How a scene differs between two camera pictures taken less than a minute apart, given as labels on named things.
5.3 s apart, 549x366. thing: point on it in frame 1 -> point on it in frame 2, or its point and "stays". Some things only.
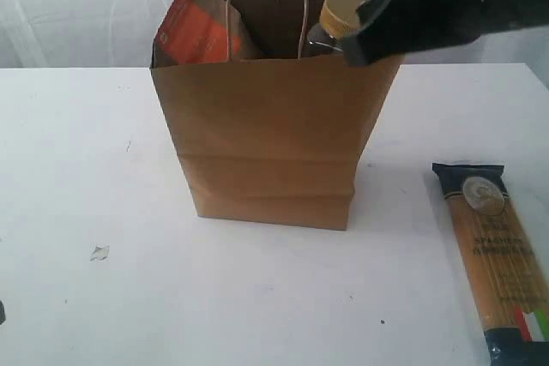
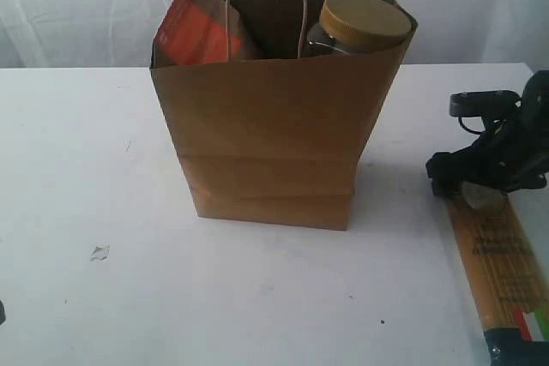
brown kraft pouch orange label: [198, 27] stays
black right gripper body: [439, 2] -> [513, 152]
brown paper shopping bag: [276, 139] stays
